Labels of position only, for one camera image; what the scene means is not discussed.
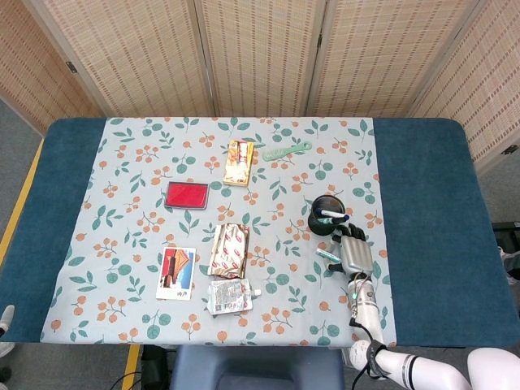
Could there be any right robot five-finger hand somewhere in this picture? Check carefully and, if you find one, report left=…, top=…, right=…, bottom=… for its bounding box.
left=327, top=222, right=375, bottom=281

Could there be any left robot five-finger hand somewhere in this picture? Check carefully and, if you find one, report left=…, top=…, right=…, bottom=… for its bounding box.
left=0, top=304, right=16, bottom=339

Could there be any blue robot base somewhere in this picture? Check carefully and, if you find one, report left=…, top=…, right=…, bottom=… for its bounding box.
left=169, top=344, right=345, bottom=390

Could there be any black mesh pen holder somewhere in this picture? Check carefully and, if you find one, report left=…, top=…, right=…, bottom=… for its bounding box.
left=307, top=194, right=349, bottom=237

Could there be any blue-capped white marker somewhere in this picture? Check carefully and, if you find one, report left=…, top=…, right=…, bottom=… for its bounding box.
left=318, top=208, right=351, bottom=223

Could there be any teal blue table cover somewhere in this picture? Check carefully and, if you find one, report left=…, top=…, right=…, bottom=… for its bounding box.
left=0, top=117, right=520, bottom=349

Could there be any floral leaf print tablecloth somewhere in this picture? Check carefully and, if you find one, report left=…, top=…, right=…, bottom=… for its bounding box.
left=39, top=116, right=397, bottom=347

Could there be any green plastic comb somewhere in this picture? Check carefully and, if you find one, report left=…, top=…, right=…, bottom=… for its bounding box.
left=261, top=141, right=313, bottom=163

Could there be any gold foil snack pack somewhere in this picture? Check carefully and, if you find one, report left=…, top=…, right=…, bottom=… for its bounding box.
left=207, top=223, right=250, bottom=280

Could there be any white spout drink pouch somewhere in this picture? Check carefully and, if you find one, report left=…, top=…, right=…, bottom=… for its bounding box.
left=206, top=279, right=262, bottom=318

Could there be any yellow food box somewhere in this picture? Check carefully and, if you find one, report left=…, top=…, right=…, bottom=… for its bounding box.
left=222, top=139, right=256, bottom=188

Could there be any black equipment beside table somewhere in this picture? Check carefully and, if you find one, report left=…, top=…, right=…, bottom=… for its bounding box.
left=492, top=221, right=520, bottom=281

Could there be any red building postcard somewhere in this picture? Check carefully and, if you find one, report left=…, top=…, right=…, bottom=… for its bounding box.
left=155, top=246, right=197, bottom=301

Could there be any red ink stamp pad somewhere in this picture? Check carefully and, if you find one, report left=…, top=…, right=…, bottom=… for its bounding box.
left=163, top=181, right=210, bottom=211

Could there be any woven folding screen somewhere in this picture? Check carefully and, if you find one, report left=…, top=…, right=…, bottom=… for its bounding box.
left=0, top=0, right=520, bottom=171

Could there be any black floor cable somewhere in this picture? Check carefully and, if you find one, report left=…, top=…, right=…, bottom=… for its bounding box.
left=109, top=344, right=171, bottom=390

